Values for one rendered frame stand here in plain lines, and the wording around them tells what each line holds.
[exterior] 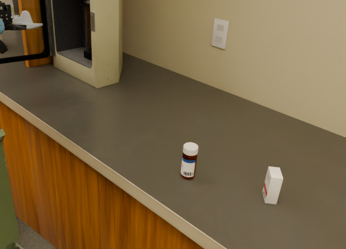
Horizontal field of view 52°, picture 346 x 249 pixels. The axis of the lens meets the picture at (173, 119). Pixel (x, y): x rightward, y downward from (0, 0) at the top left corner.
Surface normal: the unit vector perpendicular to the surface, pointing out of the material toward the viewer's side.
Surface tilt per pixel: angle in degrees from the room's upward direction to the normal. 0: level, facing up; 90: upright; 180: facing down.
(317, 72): 90
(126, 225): 90
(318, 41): 90
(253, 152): 0
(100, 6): 90
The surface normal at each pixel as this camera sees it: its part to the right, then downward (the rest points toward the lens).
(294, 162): 0.07, -0.88
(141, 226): -0.67, 0.30
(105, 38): 0.74, 0.36
